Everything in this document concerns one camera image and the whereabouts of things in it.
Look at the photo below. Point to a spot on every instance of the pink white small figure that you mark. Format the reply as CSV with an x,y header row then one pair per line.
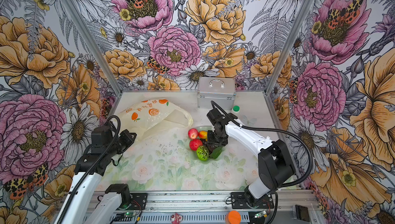
x,y
176,218

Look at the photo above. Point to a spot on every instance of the white bottle green cap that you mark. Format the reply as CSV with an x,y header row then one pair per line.
x,y
235,109

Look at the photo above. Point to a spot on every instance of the red strawberry fruit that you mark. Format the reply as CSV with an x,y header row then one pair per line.
x,y
195,144

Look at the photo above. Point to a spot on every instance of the aluminium corner post right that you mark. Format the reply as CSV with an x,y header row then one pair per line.
x,y
299,20

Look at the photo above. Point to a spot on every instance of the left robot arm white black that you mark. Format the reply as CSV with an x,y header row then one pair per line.
x,y
90,168

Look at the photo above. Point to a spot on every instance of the red yellow apple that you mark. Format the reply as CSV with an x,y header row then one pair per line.
x,y
193,133

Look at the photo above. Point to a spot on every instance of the aluminium corner post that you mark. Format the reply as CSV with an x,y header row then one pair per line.
x,y
299,20
81,25

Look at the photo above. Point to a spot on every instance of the green leaf grape bunch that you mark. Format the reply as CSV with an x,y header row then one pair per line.
x,y
216,153

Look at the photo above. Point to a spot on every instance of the light green wavy plate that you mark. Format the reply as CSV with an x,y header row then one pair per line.
x,y
205,144

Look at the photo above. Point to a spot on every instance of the yellow red mango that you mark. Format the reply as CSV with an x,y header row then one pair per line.
x,y
203,134

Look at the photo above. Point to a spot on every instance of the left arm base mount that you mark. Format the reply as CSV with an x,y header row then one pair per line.
x,y
137,202

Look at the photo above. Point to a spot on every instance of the orange round cap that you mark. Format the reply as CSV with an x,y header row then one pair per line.
x,y
233,217

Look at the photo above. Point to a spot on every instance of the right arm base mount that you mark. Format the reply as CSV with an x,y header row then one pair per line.
x,y
242,200

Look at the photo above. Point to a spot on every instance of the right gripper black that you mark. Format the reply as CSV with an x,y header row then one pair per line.
x,y
210,140

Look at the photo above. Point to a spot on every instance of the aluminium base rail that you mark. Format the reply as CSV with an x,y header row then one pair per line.
x,y
211,207

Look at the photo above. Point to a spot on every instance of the aluminium corner post left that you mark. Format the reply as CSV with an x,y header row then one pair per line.
x,y
81,25

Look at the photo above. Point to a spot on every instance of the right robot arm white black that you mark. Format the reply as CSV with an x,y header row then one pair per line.
x,y
275,164

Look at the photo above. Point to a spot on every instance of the black device on rail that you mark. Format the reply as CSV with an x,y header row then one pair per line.
x,y
301,213

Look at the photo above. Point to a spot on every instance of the silver aluminium case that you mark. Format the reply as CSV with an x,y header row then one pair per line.
x,y
220,90

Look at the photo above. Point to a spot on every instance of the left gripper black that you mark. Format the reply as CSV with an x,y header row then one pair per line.
x,y
126,135

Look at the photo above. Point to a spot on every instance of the green kiwi half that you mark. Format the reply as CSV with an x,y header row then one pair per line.
x,y
203,153

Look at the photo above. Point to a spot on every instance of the cream translucent plastic bag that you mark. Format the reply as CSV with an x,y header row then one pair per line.
x,y
152,117

